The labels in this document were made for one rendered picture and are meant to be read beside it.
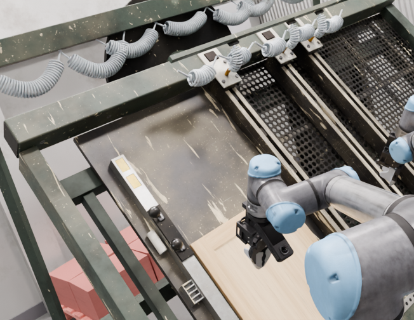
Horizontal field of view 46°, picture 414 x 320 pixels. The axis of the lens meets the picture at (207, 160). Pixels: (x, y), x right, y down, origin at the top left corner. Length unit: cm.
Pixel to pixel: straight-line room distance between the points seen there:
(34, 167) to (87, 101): 29
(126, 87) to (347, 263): 126
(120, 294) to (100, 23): 123
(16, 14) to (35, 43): 268
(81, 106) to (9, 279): 328
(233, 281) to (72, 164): 337
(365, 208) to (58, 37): 158
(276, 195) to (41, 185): 80
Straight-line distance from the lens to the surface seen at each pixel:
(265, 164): 114
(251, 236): 128
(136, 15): 236
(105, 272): 152
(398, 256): 73
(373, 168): 214
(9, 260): 480
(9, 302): 490
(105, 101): 175
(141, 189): 166
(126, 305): 151
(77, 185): 172
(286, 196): 109
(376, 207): 90
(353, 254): 71
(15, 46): 212
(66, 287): 433
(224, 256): 168
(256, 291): 169
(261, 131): 193
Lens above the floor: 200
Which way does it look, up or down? 14 degrees down
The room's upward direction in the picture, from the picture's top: 18 degrees counter-clockwise
